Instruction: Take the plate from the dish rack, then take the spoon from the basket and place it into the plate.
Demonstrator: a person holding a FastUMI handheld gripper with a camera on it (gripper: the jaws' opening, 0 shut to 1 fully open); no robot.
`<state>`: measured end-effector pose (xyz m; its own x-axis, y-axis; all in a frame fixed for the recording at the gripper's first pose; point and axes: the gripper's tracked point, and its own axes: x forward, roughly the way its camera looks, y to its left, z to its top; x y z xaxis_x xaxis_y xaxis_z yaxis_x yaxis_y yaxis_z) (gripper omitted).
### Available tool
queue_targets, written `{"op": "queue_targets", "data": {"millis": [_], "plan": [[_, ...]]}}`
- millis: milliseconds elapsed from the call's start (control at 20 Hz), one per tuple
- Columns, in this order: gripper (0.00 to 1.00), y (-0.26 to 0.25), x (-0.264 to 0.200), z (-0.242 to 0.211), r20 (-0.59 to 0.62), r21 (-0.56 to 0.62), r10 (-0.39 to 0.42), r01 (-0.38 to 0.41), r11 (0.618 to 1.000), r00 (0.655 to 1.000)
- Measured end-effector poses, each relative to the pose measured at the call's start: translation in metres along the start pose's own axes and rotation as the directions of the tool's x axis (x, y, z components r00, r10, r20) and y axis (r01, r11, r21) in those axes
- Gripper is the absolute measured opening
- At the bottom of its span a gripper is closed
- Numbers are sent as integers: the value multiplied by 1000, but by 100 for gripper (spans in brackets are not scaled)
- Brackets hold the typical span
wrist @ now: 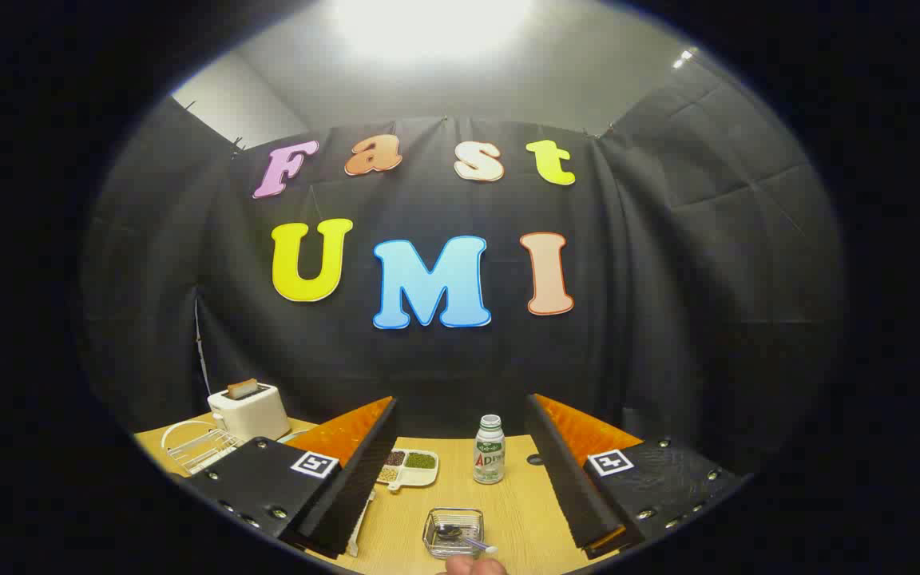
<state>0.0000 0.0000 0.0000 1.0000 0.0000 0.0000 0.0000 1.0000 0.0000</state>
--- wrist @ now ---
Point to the black backdrop cloth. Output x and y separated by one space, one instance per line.
668 319

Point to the white toaster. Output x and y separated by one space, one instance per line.
252 414

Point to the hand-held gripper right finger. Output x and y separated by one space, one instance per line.
568 487

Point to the toast slice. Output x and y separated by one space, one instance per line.
243 389

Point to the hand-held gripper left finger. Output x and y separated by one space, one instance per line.
356 487

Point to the white drink bottle green label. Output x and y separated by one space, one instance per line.
489 459

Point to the white divided dish with beans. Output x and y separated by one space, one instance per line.
412 477

